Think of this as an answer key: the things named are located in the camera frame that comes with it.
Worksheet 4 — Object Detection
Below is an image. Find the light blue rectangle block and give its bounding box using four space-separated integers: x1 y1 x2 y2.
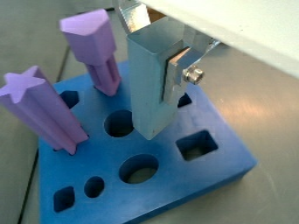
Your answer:
127 17 183 140

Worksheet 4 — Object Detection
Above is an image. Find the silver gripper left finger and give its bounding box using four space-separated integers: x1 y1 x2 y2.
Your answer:
113 0 151 33

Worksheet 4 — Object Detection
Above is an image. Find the purple pentagon peg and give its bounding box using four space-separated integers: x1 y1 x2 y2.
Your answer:
60 9 122 96

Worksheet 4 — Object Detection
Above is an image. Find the purple star peg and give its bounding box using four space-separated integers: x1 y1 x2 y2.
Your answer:
0 66 89 155

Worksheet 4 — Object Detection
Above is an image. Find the blue shape sorting board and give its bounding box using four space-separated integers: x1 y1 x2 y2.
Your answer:
38 60 258 224

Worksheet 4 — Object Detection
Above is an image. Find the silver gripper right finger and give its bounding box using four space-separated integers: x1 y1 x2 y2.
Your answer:
163 25 221 104

